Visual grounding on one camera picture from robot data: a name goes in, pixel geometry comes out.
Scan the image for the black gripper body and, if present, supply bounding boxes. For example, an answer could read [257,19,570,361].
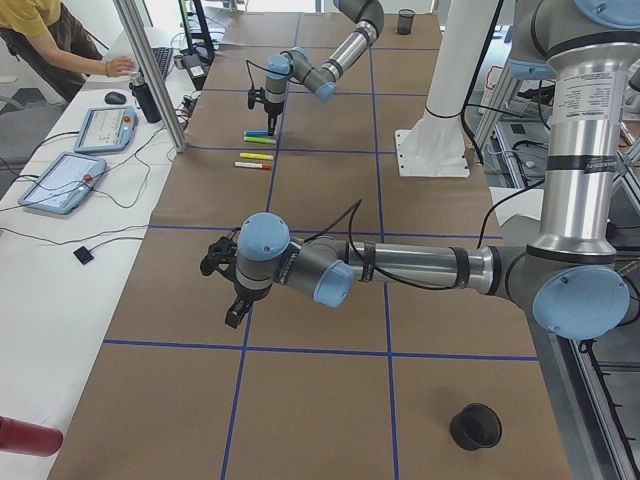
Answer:
[233,278,270,305]
[263,100,281,116]

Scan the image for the blue marker pen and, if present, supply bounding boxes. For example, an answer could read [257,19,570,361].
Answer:
[244,130,274,137]

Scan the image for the red white marker pen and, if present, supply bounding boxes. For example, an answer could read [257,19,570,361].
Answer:
[234,161,272,171]

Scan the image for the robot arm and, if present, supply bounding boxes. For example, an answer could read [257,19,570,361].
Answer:
[214,1,639,340]
[248,0,384,135]

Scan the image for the person's hand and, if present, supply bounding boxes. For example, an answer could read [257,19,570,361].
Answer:
[105,56,136,78]

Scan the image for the green marker pen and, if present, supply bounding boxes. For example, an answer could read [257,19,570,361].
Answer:
[243,136,278,145]

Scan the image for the yellow marker pen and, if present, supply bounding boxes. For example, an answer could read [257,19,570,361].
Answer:
[239,152,274,161]

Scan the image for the black monitor stand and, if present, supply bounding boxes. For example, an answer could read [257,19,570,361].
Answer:
[178,0,216,66]

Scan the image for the black keyboard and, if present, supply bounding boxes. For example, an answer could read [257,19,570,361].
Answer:
[152,47,173,79]

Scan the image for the dark water bottle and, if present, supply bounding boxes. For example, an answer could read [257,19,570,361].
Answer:
[129,72,161,124]

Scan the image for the black mesh pencil cup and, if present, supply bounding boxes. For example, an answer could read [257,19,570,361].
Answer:
[396,8,415,35]

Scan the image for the small black square device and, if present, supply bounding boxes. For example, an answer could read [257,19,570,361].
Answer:
[73,246,94,265]

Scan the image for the black computer mouse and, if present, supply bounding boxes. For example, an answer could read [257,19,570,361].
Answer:
[104,91,127,105]

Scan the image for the far blue teach pendant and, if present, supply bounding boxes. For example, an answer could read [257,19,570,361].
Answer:
[74,106,137,154]

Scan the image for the blue teach pendant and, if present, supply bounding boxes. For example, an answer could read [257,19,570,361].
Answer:
[18,152,107,215]
[74,106,137,154]

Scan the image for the brown paper table cover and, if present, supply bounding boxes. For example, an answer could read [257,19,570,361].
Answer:
[50,13,571,479]

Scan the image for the near blue teach pendant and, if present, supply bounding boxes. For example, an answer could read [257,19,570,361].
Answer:
[18,152,107,215]

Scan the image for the person in yellow shirt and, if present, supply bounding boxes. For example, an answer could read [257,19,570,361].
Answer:
[1,0,109,102]

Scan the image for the red water bottle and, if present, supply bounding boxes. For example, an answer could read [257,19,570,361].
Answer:
[1,417,64,457]

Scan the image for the black solid cup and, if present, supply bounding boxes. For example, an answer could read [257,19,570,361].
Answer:
[449,403,503,451]

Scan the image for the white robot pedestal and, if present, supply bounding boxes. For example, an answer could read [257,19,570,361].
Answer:
[395,0,502,178]

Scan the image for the aluminium frame post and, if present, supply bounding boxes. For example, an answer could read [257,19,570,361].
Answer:
[113,0,186,153]

